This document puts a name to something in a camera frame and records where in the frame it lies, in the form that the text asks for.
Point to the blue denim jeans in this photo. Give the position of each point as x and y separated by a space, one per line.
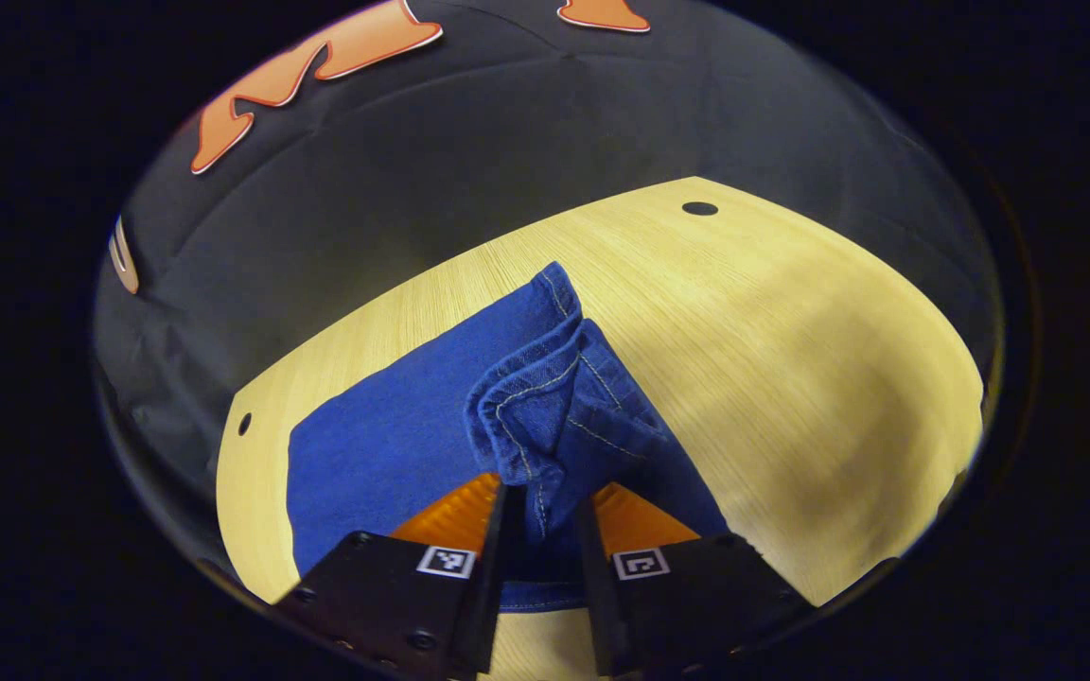
384 445

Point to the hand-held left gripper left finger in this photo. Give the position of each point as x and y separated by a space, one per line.
498 577

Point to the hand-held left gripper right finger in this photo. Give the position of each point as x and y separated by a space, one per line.
602 586

